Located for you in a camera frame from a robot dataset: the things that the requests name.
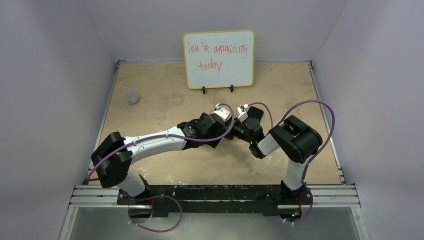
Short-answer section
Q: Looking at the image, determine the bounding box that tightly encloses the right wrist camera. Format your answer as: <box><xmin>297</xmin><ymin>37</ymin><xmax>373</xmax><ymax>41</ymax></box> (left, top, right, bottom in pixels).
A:
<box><xmin>237</xmin><ymin>103</ymin><xmax>249</xmax><ymax>123</ymax></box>

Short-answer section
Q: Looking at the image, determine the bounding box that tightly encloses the aluminium frame rail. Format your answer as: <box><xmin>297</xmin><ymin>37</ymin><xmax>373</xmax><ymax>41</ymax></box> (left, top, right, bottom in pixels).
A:
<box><xmin>59</xmin><ymin>185</ymin><xmax>370</xmax><ymax>240</ymax></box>

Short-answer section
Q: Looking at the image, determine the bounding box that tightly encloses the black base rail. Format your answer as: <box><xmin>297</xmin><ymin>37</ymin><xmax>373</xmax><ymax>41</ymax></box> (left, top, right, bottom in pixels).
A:
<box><xmin>117</xmin><ymin>184</ymin><xmax>313</xmax><ymax>219</ymax></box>

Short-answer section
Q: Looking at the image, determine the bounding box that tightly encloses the white board with yellow frame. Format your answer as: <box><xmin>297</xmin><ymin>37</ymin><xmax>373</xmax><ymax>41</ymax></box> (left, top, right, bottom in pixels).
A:
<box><xmin>182</xmin><ymin>29</ymin><xmax>255</xmax><ymax>90</ymax></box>

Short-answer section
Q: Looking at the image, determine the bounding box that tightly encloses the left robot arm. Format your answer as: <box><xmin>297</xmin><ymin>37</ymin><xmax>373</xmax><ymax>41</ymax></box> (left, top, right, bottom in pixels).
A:
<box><xmin>90</xmin><ymin>108</ymin><xmax>231</xmax><ymax>205</ymax></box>

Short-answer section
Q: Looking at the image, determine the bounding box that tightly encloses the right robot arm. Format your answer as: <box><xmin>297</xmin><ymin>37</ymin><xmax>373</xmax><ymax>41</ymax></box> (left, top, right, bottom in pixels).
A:
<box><xmin>225</xmin><ymin>115</ymin><xmax>323</xmax><ymax>204</ymax></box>

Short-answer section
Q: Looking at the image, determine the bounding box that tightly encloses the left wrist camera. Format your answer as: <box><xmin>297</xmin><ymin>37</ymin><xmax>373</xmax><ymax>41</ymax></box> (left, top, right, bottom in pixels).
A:
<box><xmin>212</xmin><ymin>104</ymin><xmax>232</xmax><ymax>122</ymax></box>

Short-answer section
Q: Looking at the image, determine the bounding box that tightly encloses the black whiteboard stand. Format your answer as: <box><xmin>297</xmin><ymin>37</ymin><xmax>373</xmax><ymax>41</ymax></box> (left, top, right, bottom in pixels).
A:
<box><xmin>201</xmin><ymin>85</ymin><xmax>235</xmax><ymax>95</ymax></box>

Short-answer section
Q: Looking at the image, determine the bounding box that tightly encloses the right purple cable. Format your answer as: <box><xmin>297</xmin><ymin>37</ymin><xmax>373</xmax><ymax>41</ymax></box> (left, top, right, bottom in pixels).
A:
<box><xmin>248</xmin><ymin>99</ymin><xmax>336</xmax><ymax>226</ymax></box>

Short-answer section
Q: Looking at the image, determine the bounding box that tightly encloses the black phone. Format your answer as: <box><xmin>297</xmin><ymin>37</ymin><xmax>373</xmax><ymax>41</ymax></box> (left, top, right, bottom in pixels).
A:
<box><xmin>247</xmin><ymin>106</ymin><xmax>264</xmax><ymax>121</ymax></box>

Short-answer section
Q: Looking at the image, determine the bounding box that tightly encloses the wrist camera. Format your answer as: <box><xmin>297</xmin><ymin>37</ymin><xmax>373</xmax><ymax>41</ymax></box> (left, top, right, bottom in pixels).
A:
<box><xmin>212</xmin><ymin>104</ymin><xmax>232</xmax><ymax>122</ymax></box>
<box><xmin>237</xmin><ymin>103</ymin><xmax>249</xmax><ymax>123</ymax></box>

